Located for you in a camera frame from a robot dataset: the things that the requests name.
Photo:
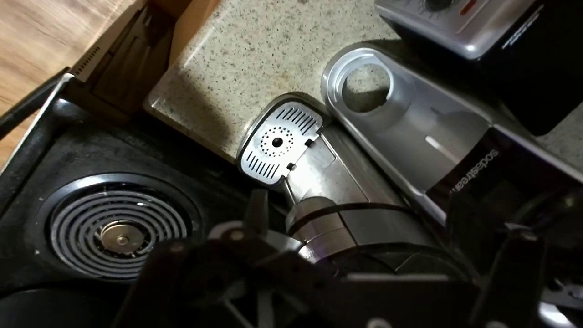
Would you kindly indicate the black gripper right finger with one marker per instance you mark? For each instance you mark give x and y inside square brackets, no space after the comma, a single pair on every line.
[510,279]

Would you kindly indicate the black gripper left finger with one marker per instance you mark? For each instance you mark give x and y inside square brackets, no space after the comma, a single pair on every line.
[156,284]

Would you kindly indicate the silver black coffee machine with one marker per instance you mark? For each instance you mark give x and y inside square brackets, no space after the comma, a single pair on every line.
[338,182]

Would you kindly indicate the tall silver beverage machine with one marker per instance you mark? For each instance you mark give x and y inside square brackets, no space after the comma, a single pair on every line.
[419,120]

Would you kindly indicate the grey coil burner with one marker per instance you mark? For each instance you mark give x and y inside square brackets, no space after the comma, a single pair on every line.
[78,229]

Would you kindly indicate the black electric stove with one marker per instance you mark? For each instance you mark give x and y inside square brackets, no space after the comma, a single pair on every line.
[36,151]

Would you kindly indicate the wooden base cabinet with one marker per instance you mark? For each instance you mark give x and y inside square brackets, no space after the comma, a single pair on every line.
[120,73]

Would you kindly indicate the silver black toaster oven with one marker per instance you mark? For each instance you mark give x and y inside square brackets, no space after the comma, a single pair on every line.
[460,29]

